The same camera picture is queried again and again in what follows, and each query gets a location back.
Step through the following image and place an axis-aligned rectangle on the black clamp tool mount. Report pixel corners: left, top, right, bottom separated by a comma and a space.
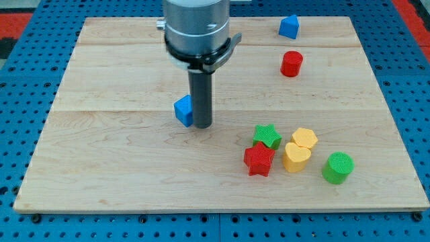
165, 32, 242, 74

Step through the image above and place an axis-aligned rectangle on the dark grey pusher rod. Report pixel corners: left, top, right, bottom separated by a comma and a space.
188, 72, 212, 128

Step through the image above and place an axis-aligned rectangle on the blue cube block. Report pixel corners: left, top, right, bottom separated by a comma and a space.
173, 95, 193, 127

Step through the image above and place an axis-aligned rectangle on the red star block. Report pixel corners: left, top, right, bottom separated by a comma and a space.
243, 141, 275, 177

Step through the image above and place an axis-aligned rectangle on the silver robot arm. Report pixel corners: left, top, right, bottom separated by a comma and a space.
157, 0, 242, 129

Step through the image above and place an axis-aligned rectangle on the green star block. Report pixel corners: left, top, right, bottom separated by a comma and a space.
253, 124, 282, 150

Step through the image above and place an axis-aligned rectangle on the red cylinder block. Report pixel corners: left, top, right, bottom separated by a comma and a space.
280, 50, 303, 77

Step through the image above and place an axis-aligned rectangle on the blue triangular block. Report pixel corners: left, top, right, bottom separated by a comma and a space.
278, 15, 300, 39

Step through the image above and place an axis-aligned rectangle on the wooden board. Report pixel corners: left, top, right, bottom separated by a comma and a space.
14, 17, 429, 214

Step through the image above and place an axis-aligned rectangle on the yellow hexagon block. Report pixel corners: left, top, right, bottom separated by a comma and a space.
291, 128, 318, 150

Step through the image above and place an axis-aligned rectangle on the yellow heart block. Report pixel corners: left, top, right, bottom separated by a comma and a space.
282, 143, 312, 173

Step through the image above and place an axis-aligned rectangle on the green cylinder block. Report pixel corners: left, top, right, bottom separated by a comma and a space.
322, 151, 355, 185

